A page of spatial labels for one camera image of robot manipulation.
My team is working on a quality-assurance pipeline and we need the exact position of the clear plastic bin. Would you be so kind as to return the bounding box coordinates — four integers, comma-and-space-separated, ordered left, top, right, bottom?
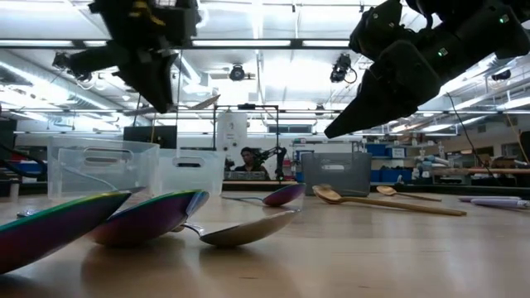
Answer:
46, 135, 161, 200
158, 148, 228, 197

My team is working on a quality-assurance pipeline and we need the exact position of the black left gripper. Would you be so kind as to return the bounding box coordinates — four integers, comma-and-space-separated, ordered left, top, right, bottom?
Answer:
53, 0, 200, 114

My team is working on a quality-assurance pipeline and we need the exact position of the black monitor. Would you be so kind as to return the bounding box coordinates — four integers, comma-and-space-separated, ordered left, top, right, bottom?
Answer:
123, 124, 179, 151

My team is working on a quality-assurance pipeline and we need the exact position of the person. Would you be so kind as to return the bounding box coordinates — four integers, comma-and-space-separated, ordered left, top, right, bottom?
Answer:
233, 146, 271, 182

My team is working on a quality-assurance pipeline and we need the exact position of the gold spoon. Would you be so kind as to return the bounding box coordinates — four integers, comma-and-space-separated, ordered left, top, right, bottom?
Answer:
375, 185, 443, 203
312, 184, 468, 218

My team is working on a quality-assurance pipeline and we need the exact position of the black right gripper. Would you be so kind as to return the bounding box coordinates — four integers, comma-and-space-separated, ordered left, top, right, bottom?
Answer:
323, 12, 504, 140

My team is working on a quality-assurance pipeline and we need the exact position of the blue storage crate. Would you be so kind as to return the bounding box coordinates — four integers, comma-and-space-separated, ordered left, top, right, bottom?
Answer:
365, 142, 388, 158
369, 168, 399, 184

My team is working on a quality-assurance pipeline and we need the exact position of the background wooden table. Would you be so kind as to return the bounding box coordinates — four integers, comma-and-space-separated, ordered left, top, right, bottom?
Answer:
430, 166, 530, 175

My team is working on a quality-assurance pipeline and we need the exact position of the black ceiling camera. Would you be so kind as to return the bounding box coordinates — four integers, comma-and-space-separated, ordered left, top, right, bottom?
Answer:
228, 63, 248, 83

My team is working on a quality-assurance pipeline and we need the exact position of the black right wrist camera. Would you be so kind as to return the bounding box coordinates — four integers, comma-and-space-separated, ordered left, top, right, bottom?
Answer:
349, 0, 415, 61

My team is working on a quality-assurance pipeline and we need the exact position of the black aluminium table frame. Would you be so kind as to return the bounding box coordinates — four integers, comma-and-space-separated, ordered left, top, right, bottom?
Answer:
0, 178, 530, 196

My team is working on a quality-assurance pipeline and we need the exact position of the gray plastic bin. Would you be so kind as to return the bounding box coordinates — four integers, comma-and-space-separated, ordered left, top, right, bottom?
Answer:
301, 151, 373, 198

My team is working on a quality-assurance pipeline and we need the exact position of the black overhead camera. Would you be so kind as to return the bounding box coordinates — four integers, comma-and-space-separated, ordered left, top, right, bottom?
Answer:
329, 52, 358, 84

